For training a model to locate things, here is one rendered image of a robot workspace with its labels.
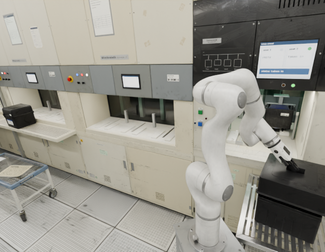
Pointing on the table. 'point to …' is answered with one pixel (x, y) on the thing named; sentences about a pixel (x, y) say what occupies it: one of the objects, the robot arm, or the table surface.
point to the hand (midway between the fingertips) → (293, 167)
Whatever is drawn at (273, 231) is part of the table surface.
